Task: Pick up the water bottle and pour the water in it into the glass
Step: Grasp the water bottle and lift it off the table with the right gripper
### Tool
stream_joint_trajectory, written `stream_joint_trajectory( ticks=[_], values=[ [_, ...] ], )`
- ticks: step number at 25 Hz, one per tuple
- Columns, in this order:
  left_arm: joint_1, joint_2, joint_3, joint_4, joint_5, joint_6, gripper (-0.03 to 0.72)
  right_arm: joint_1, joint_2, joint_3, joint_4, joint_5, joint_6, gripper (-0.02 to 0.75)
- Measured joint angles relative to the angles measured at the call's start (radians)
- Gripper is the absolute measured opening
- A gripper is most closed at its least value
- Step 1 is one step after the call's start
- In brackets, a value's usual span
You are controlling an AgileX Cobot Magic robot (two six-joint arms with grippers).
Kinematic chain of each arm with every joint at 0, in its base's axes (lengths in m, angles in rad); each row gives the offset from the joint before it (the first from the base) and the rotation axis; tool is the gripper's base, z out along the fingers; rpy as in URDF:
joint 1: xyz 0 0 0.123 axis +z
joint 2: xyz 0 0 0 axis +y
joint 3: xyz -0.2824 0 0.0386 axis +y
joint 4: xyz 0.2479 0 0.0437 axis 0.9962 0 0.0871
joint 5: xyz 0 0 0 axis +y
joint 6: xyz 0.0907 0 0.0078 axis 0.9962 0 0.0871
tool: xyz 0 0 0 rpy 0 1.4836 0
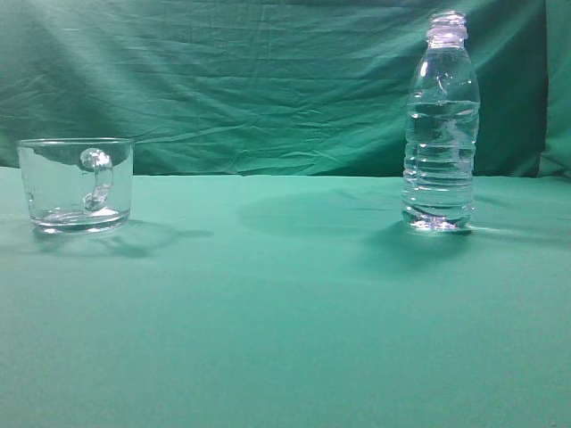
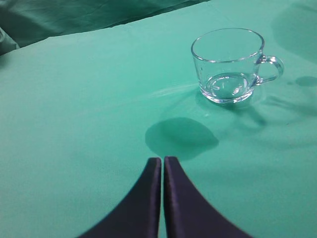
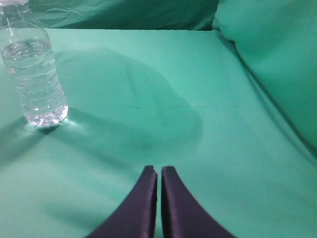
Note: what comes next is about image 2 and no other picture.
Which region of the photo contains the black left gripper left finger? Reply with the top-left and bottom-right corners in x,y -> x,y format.
80,158 -> 161,238

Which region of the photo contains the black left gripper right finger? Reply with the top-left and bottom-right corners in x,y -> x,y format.
163,156 -> 250,238

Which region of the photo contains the green table cloth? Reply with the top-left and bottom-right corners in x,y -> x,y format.
0,0 -> 317,238

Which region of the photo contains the clear glass mug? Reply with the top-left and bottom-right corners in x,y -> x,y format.
191,28 -> 284,104

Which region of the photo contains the green backdrop cloth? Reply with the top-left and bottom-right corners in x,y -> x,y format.
0,0 -> 199,55

